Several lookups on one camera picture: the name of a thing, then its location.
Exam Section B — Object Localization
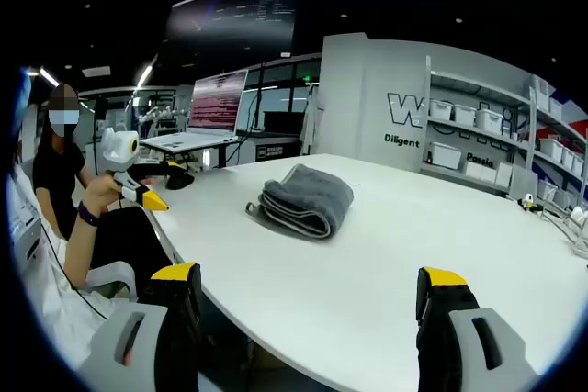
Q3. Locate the white wire stand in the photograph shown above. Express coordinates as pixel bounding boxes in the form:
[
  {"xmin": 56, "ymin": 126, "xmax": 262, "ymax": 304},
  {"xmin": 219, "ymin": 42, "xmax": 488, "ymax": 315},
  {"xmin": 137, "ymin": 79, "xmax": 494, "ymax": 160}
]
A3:
[{"xmin": 541, "ymin": 205, "xmax": 588, "ymax": 261}]

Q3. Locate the grey towel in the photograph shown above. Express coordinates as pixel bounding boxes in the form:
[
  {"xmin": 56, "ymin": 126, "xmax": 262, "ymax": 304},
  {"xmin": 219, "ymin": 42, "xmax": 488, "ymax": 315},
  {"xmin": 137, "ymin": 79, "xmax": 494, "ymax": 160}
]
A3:
[{"xmin": 244, "ymin": 162, "xmax": 356, "ymax": 241}]

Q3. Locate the purple wristband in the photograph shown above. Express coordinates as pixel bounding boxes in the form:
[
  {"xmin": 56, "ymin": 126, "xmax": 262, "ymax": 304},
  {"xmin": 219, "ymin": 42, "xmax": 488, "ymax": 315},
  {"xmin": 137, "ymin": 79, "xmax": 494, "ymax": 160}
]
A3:
[{"xmin": 76, "ymin": 201, "xmax": 100, "ymax": 228}]

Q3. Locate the white chest device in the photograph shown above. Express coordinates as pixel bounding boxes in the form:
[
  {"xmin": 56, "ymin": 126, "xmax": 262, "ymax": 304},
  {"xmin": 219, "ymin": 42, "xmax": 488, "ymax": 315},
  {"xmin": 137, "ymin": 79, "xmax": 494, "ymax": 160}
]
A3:
[{"xmin": 7, "ymin": 180, "xmax": 43, "ymax": 269}]

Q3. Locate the small white yellow device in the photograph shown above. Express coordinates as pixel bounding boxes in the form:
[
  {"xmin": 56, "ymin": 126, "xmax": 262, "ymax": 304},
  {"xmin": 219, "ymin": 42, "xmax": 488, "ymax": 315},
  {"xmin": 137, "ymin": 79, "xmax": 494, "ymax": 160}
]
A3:
[{"xmin": 517, "ymin": 192, "xmax": 542, "ymax": 215}]

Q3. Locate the white hanging coat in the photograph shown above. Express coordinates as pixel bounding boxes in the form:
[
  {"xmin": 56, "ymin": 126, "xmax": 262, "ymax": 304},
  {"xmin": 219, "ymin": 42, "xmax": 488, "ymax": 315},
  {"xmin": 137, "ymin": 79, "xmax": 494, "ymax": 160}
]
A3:
[{"xmin": 300, "ymin": 84, "xmax": 325, "ymax": 157}]

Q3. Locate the monitor with pink screen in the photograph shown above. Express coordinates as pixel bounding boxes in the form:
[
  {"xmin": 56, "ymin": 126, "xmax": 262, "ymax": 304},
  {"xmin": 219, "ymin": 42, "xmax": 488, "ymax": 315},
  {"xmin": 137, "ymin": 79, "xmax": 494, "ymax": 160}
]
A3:
[{"xmin": 186, "ymin": 69, "xmax": 250, "ymax": 136}]

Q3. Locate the person in white shirt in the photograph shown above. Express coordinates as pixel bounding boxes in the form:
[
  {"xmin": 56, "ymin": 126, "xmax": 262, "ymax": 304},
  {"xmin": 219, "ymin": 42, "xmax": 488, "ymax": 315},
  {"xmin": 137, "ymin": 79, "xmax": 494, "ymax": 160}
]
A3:
[{"xmin": 8, "ymin": 166, "xmax": 119, "ymax": 365}]

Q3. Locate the large overhead screen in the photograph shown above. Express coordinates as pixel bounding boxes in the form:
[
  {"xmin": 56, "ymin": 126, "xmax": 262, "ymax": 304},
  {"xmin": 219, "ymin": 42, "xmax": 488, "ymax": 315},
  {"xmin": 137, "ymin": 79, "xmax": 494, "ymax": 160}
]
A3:
[{"xmin": 163, "ymin": 0, "xmax": 302, "ymax": 62}]

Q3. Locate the black object on table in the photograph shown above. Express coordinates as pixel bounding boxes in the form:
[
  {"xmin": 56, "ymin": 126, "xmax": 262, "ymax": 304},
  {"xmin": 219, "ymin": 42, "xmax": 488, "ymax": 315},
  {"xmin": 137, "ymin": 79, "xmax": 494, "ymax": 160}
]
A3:
[{"xmin": 164, "ymin": 170, "xmax": 197, "ymax": 191}]

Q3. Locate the row of white storage boxes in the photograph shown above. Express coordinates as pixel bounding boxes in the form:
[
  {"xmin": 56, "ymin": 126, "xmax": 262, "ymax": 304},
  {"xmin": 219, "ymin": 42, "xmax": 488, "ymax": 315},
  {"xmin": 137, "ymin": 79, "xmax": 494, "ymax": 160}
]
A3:
[{"xmin": 426, "ymin": 74, "xmax": 588, "ymax": 209}]

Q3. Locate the grey metal shelf rack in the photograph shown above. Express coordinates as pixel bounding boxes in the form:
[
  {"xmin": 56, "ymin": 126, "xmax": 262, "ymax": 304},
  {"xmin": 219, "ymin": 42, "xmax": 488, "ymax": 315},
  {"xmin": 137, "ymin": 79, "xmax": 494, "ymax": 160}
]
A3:
[{"xmin": 420, "ymin": 54, "xmax": 588, "ymax": 228}]

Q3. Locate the person's left hand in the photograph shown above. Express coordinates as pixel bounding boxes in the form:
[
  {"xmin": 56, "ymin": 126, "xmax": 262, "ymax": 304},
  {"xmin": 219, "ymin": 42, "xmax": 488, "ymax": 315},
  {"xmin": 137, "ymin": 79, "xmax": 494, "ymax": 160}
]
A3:
[{"xmin": 85, "ymin": 171, "xmax": 124, "ymax": 218}]

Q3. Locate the black device cable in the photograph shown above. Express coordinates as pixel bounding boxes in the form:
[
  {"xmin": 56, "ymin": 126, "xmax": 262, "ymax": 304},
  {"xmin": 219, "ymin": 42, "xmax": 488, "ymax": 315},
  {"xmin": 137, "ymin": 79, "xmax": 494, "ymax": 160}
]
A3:
[{"xmin": 40, "ymin": 219, "xmax": 109, "ymax": 322}]

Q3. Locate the dark monitor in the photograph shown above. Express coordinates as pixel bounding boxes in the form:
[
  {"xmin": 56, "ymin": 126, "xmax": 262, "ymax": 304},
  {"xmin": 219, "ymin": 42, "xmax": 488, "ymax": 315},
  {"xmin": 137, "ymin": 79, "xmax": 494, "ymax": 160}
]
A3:
[{"xmin": 262, "ymin": 109, "xmax": 307, "ymax": 136}]

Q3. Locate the person's leg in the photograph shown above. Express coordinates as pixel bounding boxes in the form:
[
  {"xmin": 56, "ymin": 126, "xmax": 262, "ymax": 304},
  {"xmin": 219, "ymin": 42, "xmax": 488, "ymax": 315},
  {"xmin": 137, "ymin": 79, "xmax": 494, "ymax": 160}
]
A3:
[{"xmin": 89, "ymin": 206, "xmax": 178, "ymax": 306}]

